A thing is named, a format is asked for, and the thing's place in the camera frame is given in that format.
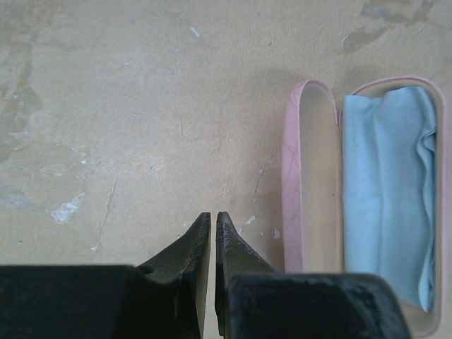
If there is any blue tape patch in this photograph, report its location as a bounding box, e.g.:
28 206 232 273
342 86 436 311

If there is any pink glasses case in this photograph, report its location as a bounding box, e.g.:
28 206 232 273
282 76 451 338

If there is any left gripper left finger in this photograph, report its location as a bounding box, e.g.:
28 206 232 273
1 213 211 338

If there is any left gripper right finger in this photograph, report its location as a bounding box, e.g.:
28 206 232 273
215 212 412 338

